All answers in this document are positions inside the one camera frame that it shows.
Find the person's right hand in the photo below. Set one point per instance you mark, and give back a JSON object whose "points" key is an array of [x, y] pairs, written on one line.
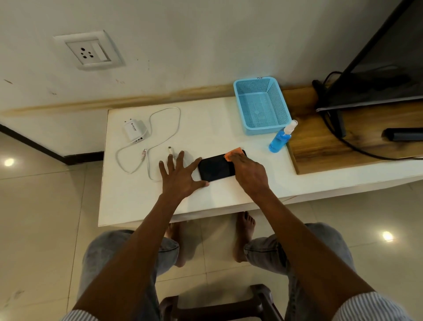
{"points": [[251, 177]]}

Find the person's left hand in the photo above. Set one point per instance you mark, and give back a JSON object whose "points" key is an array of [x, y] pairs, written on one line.
{"points": [[178, 180]]}

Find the person's left little finger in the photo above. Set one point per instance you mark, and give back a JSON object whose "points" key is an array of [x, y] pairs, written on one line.
{"points": [[163, 169]]}

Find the person's left middle finger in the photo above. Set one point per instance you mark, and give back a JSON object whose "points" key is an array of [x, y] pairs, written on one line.
{"points": [[181, 162]]}

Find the person's left thumb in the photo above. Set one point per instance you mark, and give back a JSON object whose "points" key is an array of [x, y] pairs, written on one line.
{"points": [[201, 185]]}

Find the person's right fingers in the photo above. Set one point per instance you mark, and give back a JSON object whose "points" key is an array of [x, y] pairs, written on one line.
{"points": [[237, 160]]}

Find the orange cleaning cloth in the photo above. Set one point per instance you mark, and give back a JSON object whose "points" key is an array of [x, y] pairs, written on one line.
{"points": [[232, 152]]}

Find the black smartphone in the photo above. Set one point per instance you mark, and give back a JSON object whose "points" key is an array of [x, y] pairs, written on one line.
{"points": [[216, 168]]}

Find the person's left forearm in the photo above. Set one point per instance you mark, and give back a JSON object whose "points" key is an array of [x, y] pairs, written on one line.
{"points": [[132, 251]]}

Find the person's right forearm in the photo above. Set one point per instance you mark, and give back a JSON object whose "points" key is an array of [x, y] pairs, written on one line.
{"points": [[307, 251]]}

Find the blue liquid spray bottle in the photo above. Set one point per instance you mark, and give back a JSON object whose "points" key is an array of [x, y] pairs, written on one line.
{"points": [[278, 140]]}

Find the white charger adapter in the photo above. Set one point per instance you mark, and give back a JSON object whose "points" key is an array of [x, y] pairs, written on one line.
{"points": [[134, 130]]}

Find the blue perforated plastic basket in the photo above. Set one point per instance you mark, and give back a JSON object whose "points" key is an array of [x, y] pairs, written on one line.
{"points": [[261, 109]]}

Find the person's left bare foot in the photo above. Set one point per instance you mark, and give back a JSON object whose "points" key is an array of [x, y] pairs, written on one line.
{"points": [[178, 241]]}

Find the person's bare foot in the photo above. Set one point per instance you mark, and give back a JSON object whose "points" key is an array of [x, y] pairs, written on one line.
{"points": [[178, 241], [244, 234]]}

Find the person's right bare foot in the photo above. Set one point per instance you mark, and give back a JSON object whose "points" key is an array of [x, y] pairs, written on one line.
{"points": [[244, 234]]}

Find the person's right jeans leg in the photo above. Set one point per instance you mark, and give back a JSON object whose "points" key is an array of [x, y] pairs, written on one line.
{"points": [[274, 254]]}

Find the person's jeans leg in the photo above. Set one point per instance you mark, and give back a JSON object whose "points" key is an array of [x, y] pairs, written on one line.
{"points": [[274, 254], [99, 258]]}

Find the black television stand foot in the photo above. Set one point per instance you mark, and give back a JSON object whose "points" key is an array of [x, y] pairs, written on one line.
{"points": [[339, 124]]}

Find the person's left jeans leg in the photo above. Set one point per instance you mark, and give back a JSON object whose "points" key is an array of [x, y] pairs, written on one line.
{"points": [[99, 258]]}

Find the brown wooden board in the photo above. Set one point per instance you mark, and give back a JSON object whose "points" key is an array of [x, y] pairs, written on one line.
{"points": [[357, 139]]}

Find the dark brown plastic stool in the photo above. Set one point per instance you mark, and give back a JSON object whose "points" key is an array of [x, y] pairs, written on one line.
{"points": [[214, 307]]}

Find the black remote control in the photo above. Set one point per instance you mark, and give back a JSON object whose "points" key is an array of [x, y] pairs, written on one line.
{"points": [[403, 134]]}

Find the person's left striped sleeve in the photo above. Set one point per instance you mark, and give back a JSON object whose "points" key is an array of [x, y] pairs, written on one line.
{"points": [[79, 315]]}

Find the person's striped sleeve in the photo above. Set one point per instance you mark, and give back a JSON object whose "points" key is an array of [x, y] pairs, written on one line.
{"points": [[79, 315], [370, 307]]}

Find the black flat television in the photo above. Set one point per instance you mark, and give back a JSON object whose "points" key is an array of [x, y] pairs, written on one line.
{"points": [[386, 66]]}

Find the person's right striped sleeve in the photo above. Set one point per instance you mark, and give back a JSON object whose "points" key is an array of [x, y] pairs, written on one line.
{"points": [[370, 307]]}

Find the white wall power socket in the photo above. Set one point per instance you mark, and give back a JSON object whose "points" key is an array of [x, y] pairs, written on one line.
{"points": [[87, 51]]}

